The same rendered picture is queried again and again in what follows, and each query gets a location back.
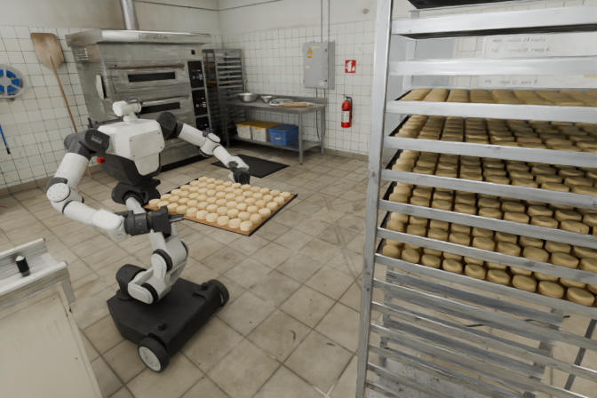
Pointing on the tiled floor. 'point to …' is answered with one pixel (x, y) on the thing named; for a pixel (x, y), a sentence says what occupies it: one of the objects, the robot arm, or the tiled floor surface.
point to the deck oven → (147, 80)
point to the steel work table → (281, 112)
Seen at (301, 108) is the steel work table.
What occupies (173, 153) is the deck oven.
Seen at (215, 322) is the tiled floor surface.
